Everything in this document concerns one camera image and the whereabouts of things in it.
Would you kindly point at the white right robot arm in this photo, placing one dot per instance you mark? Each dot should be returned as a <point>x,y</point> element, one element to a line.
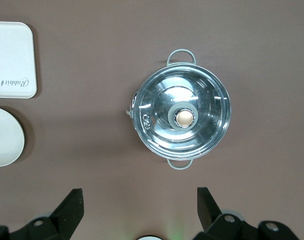
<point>149,238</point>

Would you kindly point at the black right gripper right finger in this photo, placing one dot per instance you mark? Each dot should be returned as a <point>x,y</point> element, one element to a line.
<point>217,225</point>

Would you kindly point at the cream rabbit print tray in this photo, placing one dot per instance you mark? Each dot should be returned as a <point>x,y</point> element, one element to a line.
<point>12,55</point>

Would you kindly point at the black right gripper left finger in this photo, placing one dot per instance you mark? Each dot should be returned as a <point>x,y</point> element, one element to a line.
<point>59,222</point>

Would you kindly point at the cream round plate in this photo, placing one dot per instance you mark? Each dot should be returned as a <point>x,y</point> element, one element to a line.
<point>4,137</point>

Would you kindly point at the glass pot lid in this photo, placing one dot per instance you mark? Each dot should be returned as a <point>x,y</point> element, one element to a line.
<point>204,130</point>

